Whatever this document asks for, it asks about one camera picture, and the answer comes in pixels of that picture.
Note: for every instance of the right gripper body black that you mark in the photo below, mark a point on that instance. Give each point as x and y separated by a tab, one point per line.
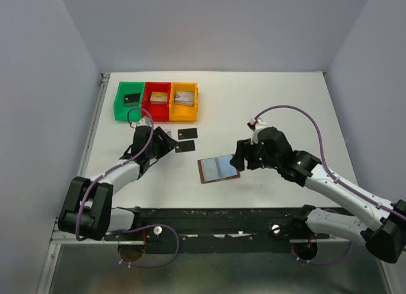
256	157

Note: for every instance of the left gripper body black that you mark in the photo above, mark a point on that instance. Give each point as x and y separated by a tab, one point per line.
150	152

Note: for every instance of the silver VIP card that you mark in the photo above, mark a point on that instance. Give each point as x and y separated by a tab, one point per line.
167	131

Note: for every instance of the black VIP card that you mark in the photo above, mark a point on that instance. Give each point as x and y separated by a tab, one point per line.
187	134
185	146

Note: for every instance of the brown leather card holder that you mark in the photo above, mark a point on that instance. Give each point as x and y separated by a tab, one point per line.
216	169

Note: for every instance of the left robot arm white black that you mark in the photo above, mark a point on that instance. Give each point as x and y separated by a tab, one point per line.
87	210

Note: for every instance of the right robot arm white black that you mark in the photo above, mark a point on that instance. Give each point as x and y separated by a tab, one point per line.
374	222

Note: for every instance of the tan card stack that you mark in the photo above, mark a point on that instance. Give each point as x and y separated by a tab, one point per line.
158	98

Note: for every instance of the silver card stack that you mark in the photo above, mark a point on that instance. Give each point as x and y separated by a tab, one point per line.
184	98

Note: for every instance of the red plastic bin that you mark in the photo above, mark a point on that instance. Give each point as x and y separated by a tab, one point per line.
159	113

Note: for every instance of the green plastic bin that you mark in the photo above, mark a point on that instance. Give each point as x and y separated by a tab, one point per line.
126	87

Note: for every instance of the orange plastic bin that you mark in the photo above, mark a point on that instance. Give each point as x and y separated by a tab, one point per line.
182	113

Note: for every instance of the right white knob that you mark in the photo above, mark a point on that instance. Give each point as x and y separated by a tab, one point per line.
275	228

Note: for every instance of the white knob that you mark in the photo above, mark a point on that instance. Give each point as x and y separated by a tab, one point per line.
275	228
157	230

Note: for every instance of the left white knob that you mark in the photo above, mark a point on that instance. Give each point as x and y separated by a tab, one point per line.
157	230

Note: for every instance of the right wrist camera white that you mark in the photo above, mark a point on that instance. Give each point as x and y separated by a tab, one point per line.
256	125

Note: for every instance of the aluminium frame rail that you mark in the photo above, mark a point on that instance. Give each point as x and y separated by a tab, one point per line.
49	267

